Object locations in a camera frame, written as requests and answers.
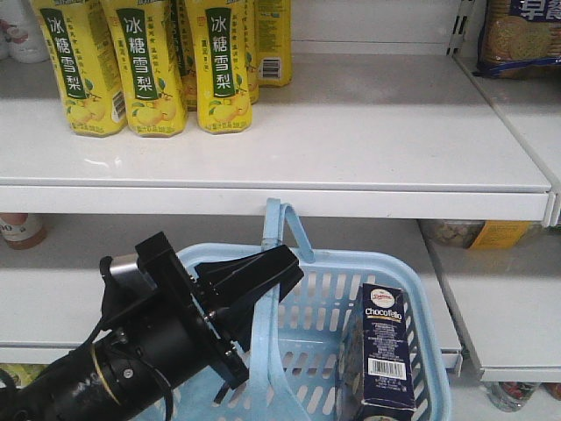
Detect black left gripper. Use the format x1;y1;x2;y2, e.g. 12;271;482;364
126;232;303;389

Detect light blue plastic basket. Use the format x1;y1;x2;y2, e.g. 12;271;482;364
173;198;452;420

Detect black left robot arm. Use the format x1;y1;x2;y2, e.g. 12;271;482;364
1;233;303;420

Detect blue Chocofello cookie box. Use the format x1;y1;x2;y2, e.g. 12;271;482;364
339;283;416;420

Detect white store shelving unit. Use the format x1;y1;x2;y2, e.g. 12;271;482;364
1;1;560;364

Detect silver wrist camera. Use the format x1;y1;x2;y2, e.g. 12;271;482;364
99;253;157;304

